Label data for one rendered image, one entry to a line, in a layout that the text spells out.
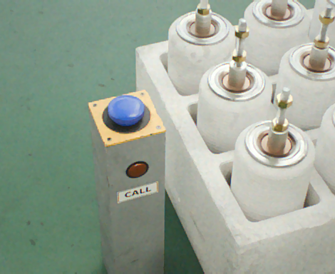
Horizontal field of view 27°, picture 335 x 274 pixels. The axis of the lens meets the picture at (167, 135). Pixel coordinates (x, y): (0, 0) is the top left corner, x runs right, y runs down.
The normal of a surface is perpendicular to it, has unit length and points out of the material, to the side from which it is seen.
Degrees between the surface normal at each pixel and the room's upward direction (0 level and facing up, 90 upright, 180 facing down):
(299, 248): 90
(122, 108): 0
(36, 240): 0
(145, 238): 90
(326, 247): 90
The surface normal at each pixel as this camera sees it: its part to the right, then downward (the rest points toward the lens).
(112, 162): 0.34, 0.68
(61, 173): 0.01, -0.69
